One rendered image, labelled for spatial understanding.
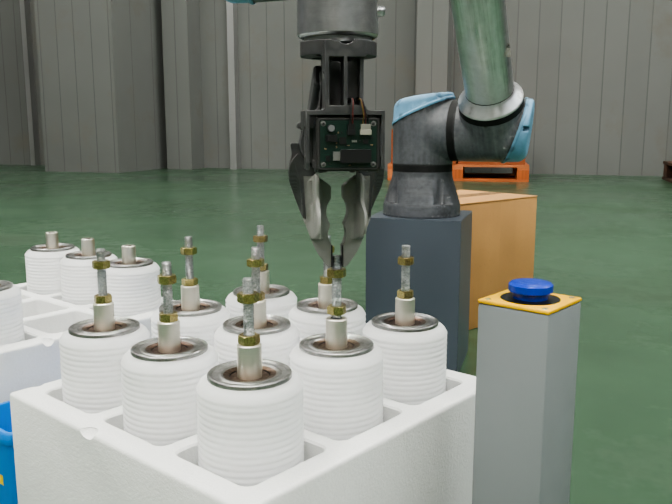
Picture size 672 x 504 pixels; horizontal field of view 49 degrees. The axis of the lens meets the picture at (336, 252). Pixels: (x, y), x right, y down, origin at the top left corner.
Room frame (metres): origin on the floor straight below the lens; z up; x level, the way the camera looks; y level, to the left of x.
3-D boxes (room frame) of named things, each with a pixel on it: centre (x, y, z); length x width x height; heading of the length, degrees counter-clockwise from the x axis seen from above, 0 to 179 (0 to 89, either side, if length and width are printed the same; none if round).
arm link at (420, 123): (1.44, -0.18, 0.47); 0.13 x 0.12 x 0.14; 67
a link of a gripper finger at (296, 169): (0.72, 0.02, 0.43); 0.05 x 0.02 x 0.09; 97
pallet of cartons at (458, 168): (6.72, -1.11, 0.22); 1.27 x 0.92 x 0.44; 73
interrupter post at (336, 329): (0.72, 0.00, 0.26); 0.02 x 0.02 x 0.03
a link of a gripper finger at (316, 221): (0.70, 0.02, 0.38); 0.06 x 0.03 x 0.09; 7
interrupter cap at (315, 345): (0.72, 0.00, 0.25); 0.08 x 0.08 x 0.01
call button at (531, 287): (0.66, -0.18, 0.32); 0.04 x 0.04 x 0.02
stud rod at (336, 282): (0.72, 0.00, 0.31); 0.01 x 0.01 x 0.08
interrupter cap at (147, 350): (0.71, 0.17, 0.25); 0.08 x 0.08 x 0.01
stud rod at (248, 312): (0.63, 0.08, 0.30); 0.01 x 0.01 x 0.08
